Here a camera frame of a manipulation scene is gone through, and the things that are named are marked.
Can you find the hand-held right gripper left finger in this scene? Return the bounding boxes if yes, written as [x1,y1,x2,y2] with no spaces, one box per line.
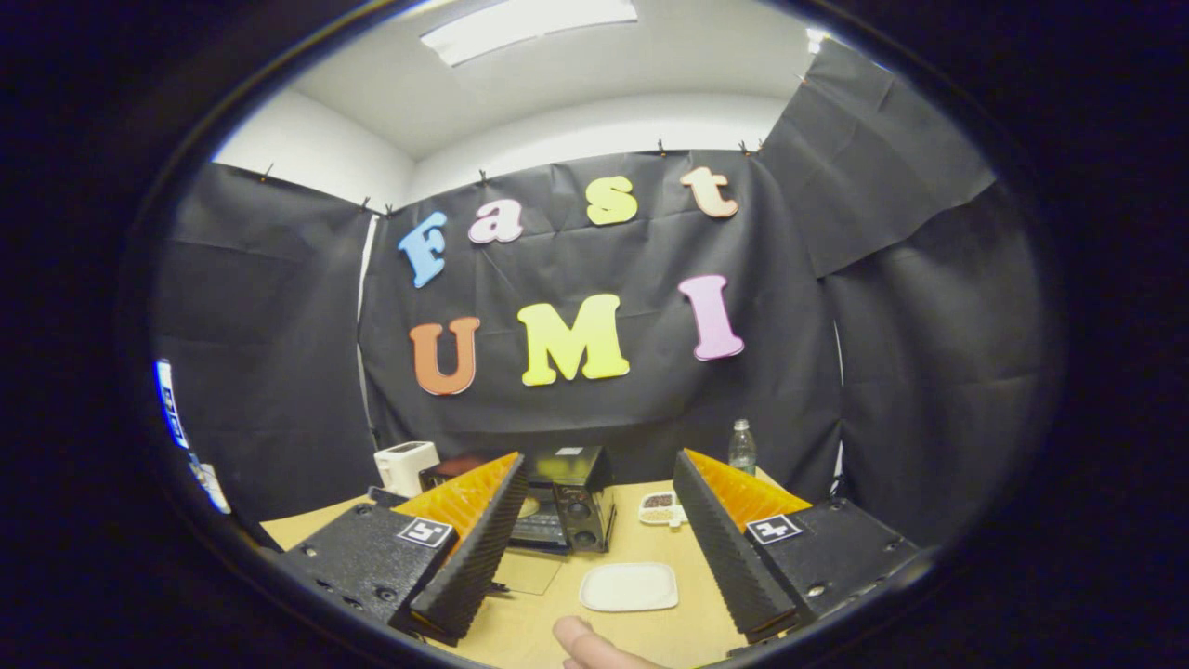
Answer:
[277,452,531,648]

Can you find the clear plastic water bottle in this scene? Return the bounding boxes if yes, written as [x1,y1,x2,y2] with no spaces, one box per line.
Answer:
[728,418,758,477]

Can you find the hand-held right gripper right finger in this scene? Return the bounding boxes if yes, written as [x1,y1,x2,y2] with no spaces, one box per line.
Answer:
[672,448,922,646]

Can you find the black electric oven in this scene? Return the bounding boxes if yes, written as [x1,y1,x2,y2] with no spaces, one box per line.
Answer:
[418,445,617,596]

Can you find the white blue printed panel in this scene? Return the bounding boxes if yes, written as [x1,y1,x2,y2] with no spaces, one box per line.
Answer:
[153,358,233,515]

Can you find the black backdrop cloth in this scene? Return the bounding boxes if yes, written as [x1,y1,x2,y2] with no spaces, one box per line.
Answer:
[149,37,1046,549]

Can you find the long ceiling light panel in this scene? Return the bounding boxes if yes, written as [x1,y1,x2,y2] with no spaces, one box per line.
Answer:
[420,0,639,67]

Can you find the white toaster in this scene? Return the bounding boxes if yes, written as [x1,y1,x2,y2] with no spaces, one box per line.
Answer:
[373,441,441,498]

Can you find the white rectangular plate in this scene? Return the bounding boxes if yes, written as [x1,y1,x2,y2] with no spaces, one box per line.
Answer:
[579,561,680,613]

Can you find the white divided snack dish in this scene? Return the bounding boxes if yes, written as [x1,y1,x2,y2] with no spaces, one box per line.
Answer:
[637,491,690,527]

